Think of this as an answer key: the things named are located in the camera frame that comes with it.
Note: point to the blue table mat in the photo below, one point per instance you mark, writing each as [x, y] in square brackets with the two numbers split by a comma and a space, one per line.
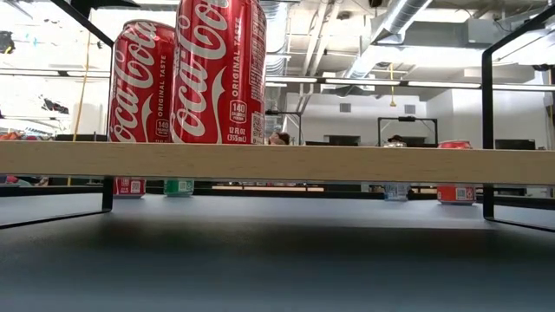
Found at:
[277, 260]

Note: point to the light blue slim can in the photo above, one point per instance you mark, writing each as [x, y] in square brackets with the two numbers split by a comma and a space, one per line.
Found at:
[396, 192]

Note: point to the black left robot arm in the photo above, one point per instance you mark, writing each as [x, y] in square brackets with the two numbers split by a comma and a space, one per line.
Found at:
[112, 2]

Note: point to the person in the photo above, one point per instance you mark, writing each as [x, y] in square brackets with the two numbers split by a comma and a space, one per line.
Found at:
[279, 138]
[395, 138]

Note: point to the green Sprite can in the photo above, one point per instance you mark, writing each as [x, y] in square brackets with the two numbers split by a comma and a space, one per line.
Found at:
[178, 187]

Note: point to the white wall vent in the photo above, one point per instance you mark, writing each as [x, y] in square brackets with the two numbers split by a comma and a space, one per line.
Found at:
[409, 109]
[345, 107]

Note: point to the black background rig frame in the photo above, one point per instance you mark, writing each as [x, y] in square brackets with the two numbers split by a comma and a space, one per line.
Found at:
[407, 118]
[284, 112]

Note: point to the corrugated silver air duct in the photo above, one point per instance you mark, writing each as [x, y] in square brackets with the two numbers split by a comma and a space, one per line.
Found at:
[277, 26]

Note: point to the red Coca-Cola can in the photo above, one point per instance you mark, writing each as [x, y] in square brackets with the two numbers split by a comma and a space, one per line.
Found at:
[130, 188]
[217, 73]
[139, 86]

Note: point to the black background monitor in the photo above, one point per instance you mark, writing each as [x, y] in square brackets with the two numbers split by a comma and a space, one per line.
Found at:
[515, 144]
[82, 138]
[342, 140]

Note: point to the red soda can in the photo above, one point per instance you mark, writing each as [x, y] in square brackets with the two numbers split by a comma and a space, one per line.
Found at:
[455, 195]

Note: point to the wooden shelf with black frame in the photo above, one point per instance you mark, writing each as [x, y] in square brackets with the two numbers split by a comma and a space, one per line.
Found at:
[347, 164]

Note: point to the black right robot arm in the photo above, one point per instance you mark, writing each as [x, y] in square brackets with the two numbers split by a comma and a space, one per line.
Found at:
[375, 2]

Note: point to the smooth silver spiral duct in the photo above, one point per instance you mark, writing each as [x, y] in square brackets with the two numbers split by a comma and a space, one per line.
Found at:
[399, 17]

